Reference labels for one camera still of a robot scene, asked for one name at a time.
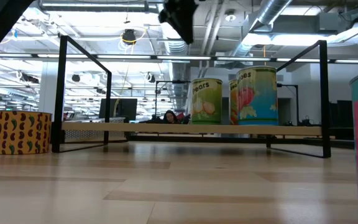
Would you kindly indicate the green pears label can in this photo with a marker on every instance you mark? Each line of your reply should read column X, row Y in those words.
column 207, row 102

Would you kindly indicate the person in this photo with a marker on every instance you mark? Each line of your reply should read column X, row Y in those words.
column 169, row 117

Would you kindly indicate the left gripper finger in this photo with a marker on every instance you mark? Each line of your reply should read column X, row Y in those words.
column 179, row 28
column 190, row 29

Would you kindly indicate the orange beans label can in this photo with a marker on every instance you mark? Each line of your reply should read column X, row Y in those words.
column 233, row 105

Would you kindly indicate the round white ceiling sensor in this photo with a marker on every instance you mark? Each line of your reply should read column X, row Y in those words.
column 230, row 16

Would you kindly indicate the black-framed wooden shelf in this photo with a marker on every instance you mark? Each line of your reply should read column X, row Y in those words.
column 120, row 126

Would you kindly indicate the short yellow bean-print can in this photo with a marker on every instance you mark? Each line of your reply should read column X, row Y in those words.
column 23, row 133

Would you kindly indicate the ribbed silver ventilation duct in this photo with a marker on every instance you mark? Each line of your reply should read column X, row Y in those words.
column 176, row 46

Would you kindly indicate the blue tomatoes label can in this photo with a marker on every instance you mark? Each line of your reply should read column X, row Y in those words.
column 256, row 99

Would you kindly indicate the silver perforated metal tray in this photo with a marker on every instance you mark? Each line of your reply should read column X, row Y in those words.
column 85, row 136

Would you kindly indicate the black computer monitor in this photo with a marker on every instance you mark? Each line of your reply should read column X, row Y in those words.
column 126, row 109

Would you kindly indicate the black metal frame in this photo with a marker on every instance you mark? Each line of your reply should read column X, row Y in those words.
column 172, row 81
column 287, row 85

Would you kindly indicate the wide silver ventilation duct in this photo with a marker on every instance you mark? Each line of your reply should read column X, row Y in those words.
column 272, row 9

